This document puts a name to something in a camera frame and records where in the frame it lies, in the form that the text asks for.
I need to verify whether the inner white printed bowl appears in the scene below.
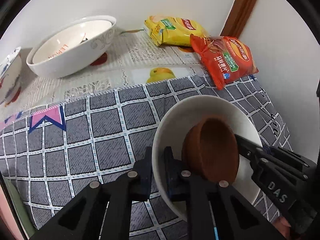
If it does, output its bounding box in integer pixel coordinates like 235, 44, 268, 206
32, 20, 112, 64

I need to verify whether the yellow chips bag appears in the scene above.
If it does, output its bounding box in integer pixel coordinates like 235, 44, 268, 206
144, 15, 208, 47

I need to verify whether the red chips bag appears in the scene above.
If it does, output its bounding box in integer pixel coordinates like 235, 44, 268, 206
190, 35, 259, 90

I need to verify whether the grey checked tablecloth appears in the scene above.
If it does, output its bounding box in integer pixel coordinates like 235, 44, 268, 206
1, 75, 291, 230

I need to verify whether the white small bowl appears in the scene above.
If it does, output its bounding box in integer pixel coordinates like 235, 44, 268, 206
152, 95, 262, 221

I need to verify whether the large white bowl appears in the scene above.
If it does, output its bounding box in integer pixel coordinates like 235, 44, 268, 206
26, 15, 117, 78

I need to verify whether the brown door frame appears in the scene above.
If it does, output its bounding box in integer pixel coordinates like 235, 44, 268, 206
220, 0, 257, 38

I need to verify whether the pink plate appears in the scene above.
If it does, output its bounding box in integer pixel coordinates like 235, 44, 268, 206
0, 187, 23, 239

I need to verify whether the green plate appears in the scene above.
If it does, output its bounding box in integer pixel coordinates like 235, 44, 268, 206
4, 178, 36, 239

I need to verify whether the newspaper print table cover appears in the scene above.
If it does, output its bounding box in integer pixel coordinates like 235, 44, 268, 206
1, 31, 206, 120

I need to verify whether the brown clay bowl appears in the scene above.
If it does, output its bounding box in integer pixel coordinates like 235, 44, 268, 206
182, 116, 240, 185

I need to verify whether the blue patterned porcelain bowl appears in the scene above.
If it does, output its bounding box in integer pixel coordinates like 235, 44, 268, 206
1, 47, 22, 105

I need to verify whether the person's right hand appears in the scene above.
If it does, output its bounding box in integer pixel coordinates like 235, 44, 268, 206
272, 216, 291, 239

